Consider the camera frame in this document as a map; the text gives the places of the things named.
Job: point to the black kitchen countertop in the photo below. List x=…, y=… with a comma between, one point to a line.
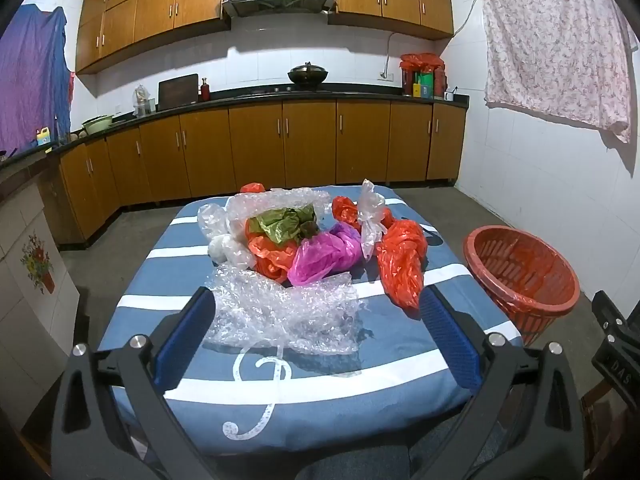
x=350, y=96

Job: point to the large orange plastic bag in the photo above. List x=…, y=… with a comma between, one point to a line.
x=400, y=265

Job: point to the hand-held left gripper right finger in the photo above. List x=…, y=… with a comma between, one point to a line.
x=450, y=340

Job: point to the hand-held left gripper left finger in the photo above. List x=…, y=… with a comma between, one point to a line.
x=182, y=340

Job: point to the small orange plastic bag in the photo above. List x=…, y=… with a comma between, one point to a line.
x=345, y=210

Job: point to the wide wooden wall cabinet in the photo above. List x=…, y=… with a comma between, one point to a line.
x=150, y=10

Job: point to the blue striped tablecloth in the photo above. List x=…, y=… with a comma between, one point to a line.
x=390, y=375

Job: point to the red bag of containers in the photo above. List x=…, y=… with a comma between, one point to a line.
x=420, y=62

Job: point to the white plastic bag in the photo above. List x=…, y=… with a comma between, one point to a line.
x=212, y=220
x=232, y=252

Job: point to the tall clear plastic bag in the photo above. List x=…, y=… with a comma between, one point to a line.
x=370, y=205

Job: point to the green box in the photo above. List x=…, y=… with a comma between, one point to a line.
x=426, y=87

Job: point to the dark cutting board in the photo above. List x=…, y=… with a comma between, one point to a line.
x=177, y=91

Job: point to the jar with plastic bag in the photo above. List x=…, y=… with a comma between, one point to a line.
x=142, y=102

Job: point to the green plastic bag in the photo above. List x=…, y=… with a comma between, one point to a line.
x=280, y=225

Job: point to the pink floral hanging cloth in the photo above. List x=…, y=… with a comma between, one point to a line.
x=550, y=45

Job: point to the large bubble wrap sheet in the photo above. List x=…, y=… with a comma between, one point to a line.
x=280, y=310

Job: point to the wooden base cabinets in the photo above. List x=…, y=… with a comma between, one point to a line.
x=250, y=150

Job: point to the pink plastic bag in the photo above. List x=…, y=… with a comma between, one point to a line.
x=320, y=257

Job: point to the black wok with lid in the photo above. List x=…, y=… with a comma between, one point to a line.
x=307, y=75

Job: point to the green basin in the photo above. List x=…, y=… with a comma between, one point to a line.
x=97, y=125

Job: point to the wooden furniture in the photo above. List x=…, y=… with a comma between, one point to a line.
x=600, y=400

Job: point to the red plastic basket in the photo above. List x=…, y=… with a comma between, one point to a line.
x=500, y=300

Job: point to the red bottle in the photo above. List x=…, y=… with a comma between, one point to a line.
x=205, y=91

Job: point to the blue purple hanging cloth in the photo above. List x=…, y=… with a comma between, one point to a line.
x=30, y=75

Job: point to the orange plastic scrap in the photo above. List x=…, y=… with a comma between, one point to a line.
x=252, y=188

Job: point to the flat orange plastic bag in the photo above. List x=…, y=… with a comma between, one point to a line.
x=267, y=255

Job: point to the yellow bottle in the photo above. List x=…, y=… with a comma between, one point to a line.
x=44, y=137

